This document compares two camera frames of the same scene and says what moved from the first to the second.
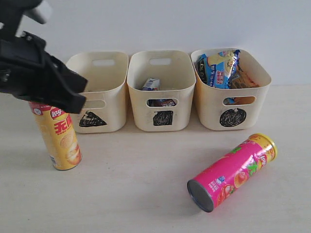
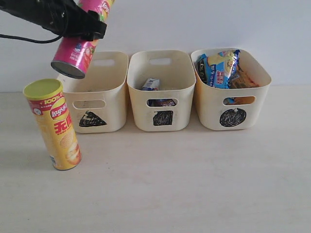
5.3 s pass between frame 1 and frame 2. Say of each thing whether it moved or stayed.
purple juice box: stayed
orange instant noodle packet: stayed
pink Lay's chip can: moved
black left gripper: moved
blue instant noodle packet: stayed
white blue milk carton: stayed
